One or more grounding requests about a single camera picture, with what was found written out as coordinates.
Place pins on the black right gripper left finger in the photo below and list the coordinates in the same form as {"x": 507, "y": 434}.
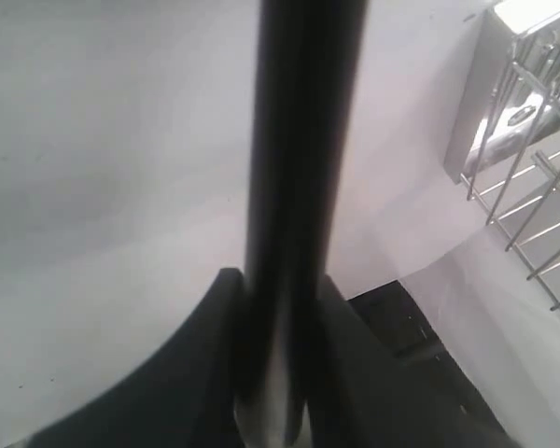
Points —
{"x": 181, "y": 397}

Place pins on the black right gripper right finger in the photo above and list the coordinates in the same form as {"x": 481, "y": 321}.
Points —
{"x": 361, "y": 396}

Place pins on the black handled knife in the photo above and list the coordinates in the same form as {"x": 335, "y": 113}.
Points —
{"x": 306, "y": 67}

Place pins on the dark equipment under table edge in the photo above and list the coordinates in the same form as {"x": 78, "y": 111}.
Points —
{"x": 398, "y": 323}

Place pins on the chrome wire utensil holder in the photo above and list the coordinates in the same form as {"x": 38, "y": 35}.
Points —
{"x": 505, "y": 143}

